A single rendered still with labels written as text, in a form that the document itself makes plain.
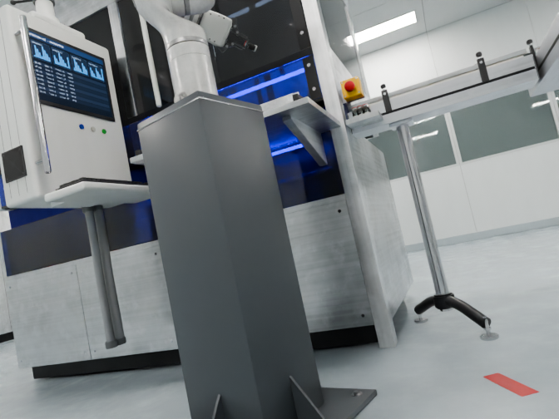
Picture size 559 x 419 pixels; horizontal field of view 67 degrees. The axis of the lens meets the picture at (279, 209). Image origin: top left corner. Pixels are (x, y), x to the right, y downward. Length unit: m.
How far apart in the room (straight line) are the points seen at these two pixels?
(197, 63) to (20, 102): 0.83
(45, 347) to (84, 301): 0.39
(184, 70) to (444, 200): 5.30
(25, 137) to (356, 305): 1.37
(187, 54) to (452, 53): 5.57
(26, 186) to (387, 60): 5.58
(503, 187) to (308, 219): 4.75
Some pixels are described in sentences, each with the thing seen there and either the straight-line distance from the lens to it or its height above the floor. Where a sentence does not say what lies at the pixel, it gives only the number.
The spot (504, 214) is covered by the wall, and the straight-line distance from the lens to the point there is 6.24.
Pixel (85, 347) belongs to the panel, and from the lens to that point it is 2.47.
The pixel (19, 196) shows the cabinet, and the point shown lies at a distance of 1.81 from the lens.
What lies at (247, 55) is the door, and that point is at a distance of 1.93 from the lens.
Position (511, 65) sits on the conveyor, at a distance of 1.81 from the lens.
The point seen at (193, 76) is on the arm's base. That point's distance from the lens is 1.21.
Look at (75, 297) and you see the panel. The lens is 2.46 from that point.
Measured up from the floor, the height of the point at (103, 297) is 0.40.
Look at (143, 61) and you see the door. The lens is 2.24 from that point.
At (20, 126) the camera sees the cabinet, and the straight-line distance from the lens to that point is 1.83.
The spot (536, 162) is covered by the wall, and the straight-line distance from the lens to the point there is 6.32.
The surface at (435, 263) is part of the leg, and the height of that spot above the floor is 0.26.
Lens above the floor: 0.45
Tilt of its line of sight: 5 degrees up
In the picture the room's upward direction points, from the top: 12 degrees counter-clockwise
